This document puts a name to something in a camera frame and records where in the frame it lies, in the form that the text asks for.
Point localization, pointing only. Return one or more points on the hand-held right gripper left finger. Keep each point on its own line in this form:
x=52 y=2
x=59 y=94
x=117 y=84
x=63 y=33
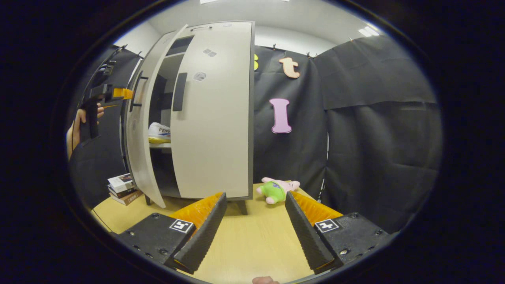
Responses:
x=205 y=232

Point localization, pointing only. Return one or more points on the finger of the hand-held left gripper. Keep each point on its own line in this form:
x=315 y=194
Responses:
x=123 y=93
x=110 y=106

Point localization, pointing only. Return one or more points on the black backdrop cloth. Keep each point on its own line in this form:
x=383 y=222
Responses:
x=375 y=157

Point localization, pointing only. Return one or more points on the brown cover book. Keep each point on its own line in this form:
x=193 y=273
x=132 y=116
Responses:
x=127 y=198

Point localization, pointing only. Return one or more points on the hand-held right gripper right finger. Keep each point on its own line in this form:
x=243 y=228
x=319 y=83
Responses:
x=307 y=232

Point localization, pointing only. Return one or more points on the white shoe yellow sole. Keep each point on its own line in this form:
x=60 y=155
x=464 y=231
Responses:
x=159 y=133

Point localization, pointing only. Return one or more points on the ceiling light panel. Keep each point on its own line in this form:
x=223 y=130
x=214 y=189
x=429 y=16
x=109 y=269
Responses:
x=369 y=31
x=244 y=1

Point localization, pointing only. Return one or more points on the pink green plush toy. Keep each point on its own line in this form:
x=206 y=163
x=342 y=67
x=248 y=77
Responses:
x=276 y=190

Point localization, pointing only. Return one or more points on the dark cover book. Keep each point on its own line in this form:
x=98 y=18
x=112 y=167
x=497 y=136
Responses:
x=124 y=192

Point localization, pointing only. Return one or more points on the white shoe cabinet door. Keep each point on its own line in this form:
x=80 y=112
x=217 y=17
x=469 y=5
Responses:
x=138 y=157
x=217 y=138

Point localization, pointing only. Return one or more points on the white cover book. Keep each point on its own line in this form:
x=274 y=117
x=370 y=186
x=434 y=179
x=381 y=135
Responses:
x=120 y=182

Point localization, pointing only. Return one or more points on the white grey shoe cabinet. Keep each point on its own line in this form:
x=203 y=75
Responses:
x=221 y=118

